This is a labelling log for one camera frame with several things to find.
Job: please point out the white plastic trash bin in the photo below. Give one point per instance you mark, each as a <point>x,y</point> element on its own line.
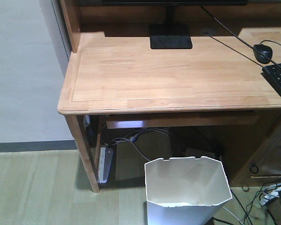
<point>185,190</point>

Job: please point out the wooden desk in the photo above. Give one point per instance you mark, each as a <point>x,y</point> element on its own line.
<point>113,73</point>

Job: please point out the white power strip under desk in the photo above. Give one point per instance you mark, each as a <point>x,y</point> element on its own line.
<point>104,165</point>

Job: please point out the black monitor with stand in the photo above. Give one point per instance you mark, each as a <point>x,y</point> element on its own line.
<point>170,35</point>

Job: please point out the black computer mouse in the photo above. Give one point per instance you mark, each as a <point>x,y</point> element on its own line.
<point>263,53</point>

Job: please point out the black keyboard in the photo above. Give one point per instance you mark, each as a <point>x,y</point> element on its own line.
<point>273,76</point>

